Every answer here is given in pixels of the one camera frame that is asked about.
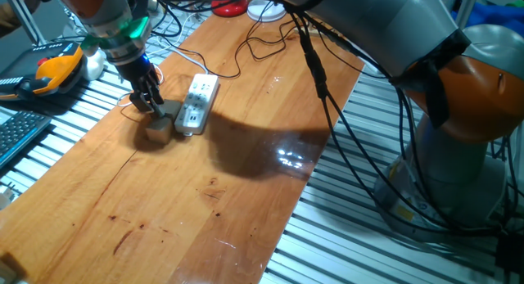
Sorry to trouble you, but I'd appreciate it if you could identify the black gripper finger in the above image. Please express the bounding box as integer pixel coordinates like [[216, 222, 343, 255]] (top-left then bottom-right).
[[129, 89, 155, 114], [144, 83, 165, 118]]

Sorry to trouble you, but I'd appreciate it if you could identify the black keyboard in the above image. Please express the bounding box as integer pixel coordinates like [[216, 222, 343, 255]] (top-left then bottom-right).
[[0, 110, 53, 169]]

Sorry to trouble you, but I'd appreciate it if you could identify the orange wooden board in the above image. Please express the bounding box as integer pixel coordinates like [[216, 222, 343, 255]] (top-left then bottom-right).
[[0, 11, 366, 284]]

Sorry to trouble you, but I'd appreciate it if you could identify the black lamp cable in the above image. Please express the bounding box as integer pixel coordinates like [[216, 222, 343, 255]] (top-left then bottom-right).
[[151, 0, 314, 80]]

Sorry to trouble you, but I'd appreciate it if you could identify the orange black teach pendant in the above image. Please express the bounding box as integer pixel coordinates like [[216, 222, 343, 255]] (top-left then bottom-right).
[[0, 40, 87, 102]]

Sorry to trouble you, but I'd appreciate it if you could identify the white power strip cable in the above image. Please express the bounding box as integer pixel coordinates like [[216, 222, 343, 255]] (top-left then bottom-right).
[[165, 44, 210, 76]]

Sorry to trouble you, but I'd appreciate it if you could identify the white power strip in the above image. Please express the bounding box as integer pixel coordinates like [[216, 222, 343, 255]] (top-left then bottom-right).
[[174, 73, 220, 137]]

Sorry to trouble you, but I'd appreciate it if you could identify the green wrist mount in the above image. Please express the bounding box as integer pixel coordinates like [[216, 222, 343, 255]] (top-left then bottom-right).
[[80, 16, 151, 56]]

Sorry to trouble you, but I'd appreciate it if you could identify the wooden cube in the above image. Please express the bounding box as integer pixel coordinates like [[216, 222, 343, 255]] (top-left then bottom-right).
[[145, 116, 175, 146], [160, 98, 183, 119]]

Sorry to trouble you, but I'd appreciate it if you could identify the blue plastic bag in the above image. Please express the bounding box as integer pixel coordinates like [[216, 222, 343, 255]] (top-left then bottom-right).
[[451, 0, 524, 38]]

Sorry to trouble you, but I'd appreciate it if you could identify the brown sleeved forearm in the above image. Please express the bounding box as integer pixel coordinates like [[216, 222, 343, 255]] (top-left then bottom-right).
[[0, 2, 26, 39]]

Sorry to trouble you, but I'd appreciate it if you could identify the grey metal strut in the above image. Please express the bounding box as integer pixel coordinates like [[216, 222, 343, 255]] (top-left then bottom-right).
[[2, 0, 47, 47]]

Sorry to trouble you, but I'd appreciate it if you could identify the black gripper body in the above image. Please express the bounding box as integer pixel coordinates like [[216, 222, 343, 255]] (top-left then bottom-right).
[[115, 53, 160, 93]]

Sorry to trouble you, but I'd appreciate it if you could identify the white power cord with plug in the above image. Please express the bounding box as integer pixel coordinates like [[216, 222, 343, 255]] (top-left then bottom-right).
[[116, 65, 165, 118]]

